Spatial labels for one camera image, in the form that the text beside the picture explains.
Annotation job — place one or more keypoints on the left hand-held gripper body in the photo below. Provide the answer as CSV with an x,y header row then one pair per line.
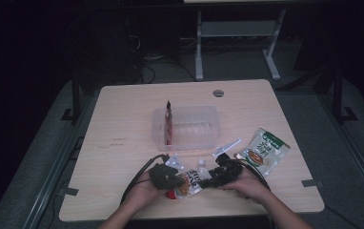
x,y
161,176

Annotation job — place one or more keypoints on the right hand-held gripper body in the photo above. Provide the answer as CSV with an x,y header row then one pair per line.
x,y
231,171

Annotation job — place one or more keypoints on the orange snack packet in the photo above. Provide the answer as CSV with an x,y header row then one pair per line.
x,y
191,184

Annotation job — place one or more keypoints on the green white snack packet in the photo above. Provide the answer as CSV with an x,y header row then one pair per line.
x,y
264,152

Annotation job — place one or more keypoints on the clear plastic container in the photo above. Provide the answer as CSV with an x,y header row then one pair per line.
x,y
189,127

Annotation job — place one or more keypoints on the red black snack packet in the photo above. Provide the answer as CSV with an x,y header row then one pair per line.
x,y
168,124

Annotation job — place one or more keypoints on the person's right hand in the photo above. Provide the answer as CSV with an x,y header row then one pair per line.
x,y
248,187

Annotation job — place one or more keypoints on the person's left hand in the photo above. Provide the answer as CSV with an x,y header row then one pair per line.
x,y
145,194

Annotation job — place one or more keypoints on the grey tape strip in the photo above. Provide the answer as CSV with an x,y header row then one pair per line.
x,y
69,191
312,183

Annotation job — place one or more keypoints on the black metal stand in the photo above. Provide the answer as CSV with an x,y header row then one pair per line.
x,y
338,95
75,101

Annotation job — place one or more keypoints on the metal floor rail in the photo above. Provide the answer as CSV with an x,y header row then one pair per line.
x,y
351,149
59,165

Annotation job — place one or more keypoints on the white metal table frame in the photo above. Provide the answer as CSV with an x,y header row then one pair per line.
x,y
237,28

